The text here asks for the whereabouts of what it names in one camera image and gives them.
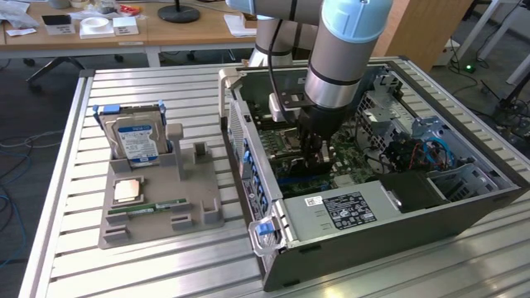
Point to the white box with red button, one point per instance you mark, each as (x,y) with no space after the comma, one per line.
(450,52)

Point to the white paper card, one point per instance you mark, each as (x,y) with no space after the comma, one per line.
(20,32)

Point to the tall metal disk bay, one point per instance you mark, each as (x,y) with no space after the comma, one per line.
(381,124)

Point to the white cube box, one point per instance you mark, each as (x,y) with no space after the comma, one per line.
(124,26)

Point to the crumpled clear plastic bag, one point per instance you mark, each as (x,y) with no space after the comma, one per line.
(16,14)

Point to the small red item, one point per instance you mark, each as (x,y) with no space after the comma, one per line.
(128,10)

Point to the white desk frame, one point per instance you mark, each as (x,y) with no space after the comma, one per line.
(518,73)

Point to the black tripod stand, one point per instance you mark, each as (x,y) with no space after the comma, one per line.
(513,105)

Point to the open grey PC case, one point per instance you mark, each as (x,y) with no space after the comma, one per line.
(373,248)

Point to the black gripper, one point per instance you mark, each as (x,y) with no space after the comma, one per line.
(320,124)

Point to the white tape roll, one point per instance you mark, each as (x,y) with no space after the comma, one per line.
(93,22)

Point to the black round lamp base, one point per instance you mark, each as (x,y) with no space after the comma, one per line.
(178,14)

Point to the white paper stack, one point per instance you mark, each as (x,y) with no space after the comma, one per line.
(238,29)

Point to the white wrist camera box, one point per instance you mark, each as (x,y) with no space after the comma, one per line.
(278,108)

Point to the silver CPU chip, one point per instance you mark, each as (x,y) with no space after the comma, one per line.
(126,190)

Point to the wooden office desk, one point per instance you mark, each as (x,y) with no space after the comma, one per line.
(199,31)
(61,42)

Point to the flat white box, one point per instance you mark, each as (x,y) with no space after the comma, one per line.
(97,33)

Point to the green motherboard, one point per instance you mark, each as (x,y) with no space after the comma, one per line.
(351,155)

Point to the silver chipset heatsink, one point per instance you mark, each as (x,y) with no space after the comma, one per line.
(343,181)

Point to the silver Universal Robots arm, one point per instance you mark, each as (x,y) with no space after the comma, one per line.
(339,56)

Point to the CPU socket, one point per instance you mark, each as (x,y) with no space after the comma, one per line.
(291,139)

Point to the white box with black lid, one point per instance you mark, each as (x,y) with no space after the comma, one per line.
(57,24)

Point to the black chair base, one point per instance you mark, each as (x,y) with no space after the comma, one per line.
(53,63)

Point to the grey power supply unit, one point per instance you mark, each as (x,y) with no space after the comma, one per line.
(298,217)

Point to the hard disk with blue carrier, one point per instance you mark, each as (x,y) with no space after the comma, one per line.
(136,139)

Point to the grey plastic parts rack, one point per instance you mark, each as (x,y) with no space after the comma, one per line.
(166,186)

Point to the long PCIe expansion slot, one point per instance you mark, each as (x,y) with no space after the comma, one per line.
(286,180)

